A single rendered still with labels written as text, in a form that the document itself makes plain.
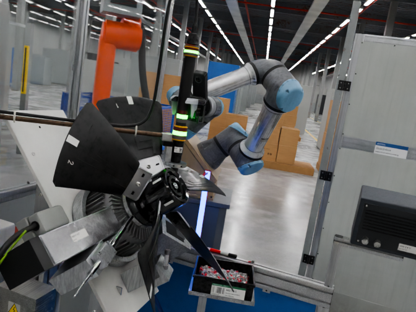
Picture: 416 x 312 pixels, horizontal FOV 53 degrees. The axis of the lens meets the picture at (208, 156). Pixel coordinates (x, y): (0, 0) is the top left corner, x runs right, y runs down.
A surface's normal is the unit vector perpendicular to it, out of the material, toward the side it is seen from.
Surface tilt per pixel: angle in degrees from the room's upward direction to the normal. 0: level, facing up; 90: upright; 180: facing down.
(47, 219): 50
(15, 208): 90
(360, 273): 90
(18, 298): 90
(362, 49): 90
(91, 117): 70
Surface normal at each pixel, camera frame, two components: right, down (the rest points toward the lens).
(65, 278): -0.18, 0.35
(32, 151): 0.81, -0.47
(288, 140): -0.13, 0.15
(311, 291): -0.33, 0.11
